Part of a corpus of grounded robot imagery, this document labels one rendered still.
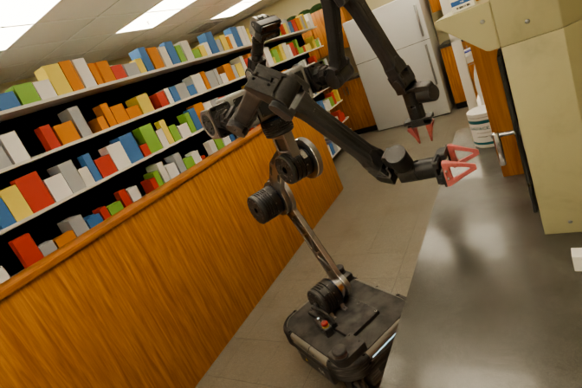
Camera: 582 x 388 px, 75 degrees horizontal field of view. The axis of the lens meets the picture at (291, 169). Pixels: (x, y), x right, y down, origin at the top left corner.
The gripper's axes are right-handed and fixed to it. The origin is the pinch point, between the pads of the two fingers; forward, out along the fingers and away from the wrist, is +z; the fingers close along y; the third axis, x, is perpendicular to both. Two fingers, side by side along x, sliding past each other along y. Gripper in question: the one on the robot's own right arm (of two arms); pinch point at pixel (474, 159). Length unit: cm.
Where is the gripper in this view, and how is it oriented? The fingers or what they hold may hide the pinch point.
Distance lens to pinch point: 107.7
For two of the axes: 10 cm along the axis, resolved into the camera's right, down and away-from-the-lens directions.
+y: 4.6, -4.1, 7.9
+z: 8.0, -1.9, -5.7
